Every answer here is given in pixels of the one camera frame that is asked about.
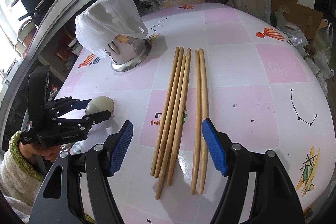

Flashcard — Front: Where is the steel utensil holder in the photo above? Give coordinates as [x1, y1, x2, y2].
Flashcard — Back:
[104, 35, 152, 73]

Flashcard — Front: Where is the white plastic bag liner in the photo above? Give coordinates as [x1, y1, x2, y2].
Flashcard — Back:
[75, 0, 148, 58]

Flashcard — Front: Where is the person's left hand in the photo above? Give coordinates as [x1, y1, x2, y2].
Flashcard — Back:
[18, 141, 60, 165]

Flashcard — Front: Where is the black frying pan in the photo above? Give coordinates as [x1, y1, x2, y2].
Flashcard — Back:
[18, 0, 56, 21]

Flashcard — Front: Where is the cardboard box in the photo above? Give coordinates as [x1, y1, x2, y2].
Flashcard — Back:
[271, 0, 323, 40]

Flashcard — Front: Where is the wooden chopstick one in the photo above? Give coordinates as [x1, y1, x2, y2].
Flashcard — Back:
[150, 47, 179, 176]

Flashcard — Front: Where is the wooden chopstick two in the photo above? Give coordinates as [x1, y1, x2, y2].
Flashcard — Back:
[154, 47, 184, 178]

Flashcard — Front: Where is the white plastic soup spoon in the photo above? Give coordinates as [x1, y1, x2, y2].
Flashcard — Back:
[84, 96, 114, 115]

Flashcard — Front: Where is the brown ceramic pot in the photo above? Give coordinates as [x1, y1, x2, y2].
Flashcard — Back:
[15, 19, 37, 48]

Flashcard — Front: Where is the wooden chopstick four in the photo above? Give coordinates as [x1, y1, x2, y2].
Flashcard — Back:
[166, 48, 191, 186]

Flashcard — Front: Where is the wooden chopstick three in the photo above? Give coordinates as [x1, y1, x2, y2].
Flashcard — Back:
[155, 55, 186, 200]

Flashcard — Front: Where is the left forearm fuzzy sleeve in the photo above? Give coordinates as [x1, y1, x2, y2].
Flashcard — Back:
[1, 132, 43, 223]

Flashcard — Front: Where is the wooden chopstick five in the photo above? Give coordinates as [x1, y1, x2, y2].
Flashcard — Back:
[191, 50, 202, 195]

